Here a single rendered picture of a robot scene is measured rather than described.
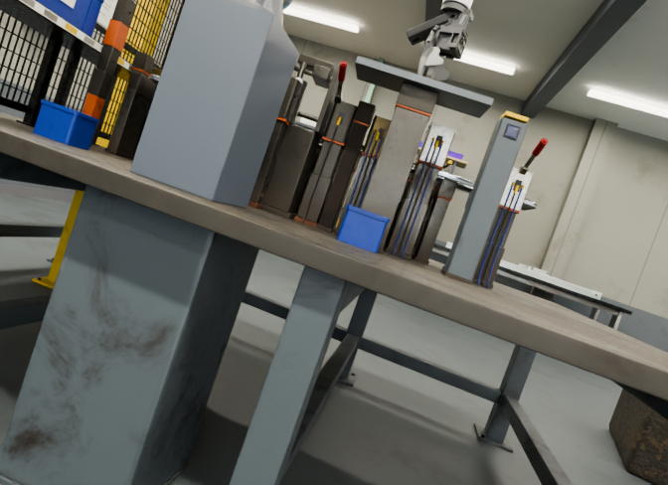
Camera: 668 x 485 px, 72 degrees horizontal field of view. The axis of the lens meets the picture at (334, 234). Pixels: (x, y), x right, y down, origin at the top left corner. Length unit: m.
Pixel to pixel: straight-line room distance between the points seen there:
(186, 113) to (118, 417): 0.63
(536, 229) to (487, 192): 6.33
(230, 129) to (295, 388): 0.52
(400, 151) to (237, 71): 0.48
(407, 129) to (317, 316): 0.63
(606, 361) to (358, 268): 0.39
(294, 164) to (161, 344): 0.66
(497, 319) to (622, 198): 7.27
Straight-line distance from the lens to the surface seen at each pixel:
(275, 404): 0.87
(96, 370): 1.08
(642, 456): 3.01
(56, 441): 1.18
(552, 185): 7.70
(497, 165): 1.28
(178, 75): 1.07
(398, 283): 0.75
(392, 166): 1.24
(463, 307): 0.75
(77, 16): 1.71
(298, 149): 1.38
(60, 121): 1.41
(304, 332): 0.82
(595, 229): 7.83
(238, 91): 1.00
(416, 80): 1.26
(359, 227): 1.12
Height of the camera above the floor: 0.76
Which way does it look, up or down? 3 degrees down
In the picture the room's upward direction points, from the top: 19 degrees clockwise
